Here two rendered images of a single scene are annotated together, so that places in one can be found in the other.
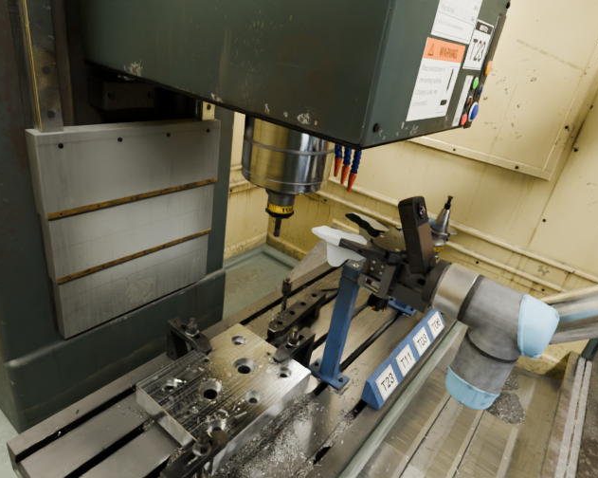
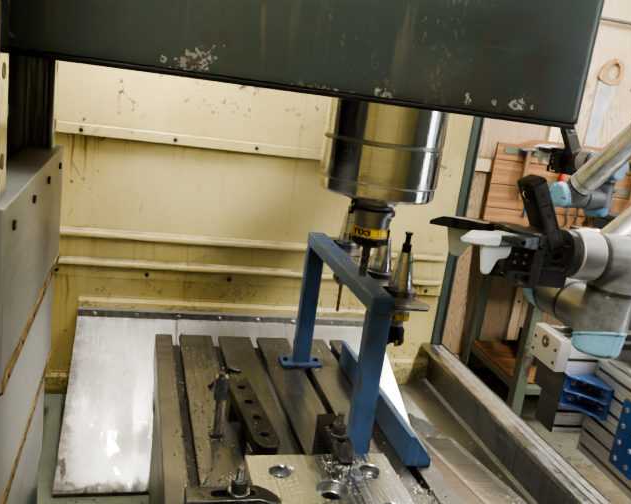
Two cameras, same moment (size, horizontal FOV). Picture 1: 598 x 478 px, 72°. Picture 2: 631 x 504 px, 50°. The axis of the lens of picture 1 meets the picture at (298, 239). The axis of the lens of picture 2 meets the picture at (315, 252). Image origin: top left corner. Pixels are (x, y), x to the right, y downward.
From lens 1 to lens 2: 0.81 m
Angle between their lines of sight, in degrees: 48
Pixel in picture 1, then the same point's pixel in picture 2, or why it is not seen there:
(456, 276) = (591, 237)
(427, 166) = (223, 177)
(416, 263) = (556, 239)
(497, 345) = not seen: outside the picture
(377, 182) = (150, 216)
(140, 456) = not seen: outside the picture
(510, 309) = not seen: outside the picture
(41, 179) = (2, 306)
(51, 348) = not seen: outside the picture
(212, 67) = (380, 53)
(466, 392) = (614, 342)
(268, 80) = (472, 65)
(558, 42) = not seen: hidden behind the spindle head
